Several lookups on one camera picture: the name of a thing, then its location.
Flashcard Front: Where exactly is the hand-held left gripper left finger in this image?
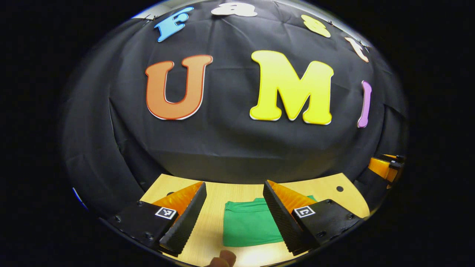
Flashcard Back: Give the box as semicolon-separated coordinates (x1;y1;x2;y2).
108;182;207;256

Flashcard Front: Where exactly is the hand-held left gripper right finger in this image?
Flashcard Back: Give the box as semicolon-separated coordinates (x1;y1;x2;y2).
263;180;364;256

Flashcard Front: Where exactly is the green T-shirt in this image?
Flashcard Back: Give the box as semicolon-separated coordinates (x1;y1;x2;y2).
223;195;318;247

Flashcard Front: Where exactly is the black backdrop cloth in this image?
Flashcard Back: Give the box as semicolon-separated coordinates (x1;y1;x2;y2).
61;0;409;219

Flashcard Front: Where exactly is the white printed strip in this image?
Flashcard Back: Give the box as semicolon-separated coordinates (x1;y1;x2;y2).
72;187;88;211

